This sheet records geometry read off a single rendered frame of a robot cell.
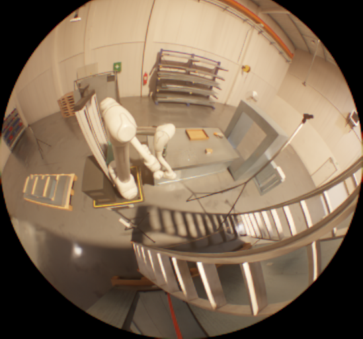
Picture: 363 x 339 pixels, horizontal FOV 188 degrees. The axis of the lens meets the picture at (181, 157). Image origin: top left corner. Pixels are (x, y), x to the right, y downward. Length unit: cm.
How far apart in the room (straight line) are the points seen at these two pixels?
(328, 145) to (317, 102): 301
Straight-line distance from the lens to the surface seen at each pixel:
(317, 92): 1047
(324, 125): 986
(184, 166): 170
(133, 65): 572
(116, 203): 186
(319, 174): 990
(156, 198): 211
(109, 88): 376
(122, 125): 49
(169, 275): 104
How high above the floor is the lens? 201
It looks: 49 degrees down
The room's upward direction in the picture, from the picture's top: 16 degrees clockwise
